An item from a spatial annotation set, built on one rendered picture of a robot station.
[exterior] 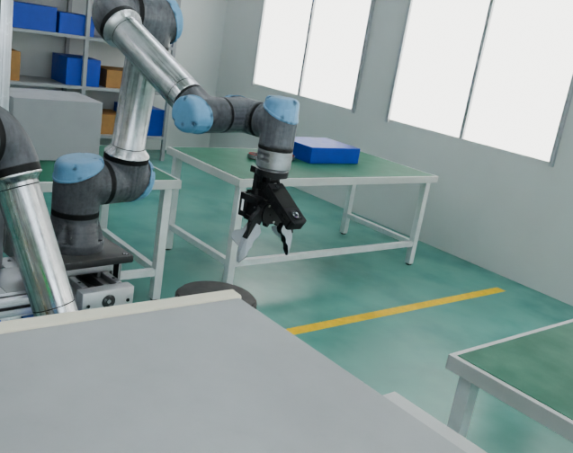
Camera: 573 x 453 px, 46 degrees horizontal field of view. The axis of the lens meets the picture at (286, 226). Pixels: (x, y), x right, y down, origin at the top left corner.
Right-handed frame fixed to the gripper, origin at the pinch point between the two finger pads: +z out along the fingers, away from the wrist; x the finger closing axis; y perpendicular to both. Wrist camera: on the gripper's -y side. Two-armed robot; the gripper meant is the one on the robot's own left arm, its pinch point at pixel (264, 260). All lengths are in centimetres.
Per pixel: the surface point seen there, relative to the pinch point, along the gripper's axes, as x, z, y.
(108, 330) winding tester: 65, -17, -46
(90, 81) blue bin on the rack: -247, 33, 555
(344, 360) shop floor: -168, 115, 102
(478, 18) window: -415, -83, 222
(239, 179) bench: -163, 41, 202
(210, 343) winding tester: 57, -17, -53
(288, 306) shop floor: -189, 115, 169
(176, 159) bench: -173, 48, 282
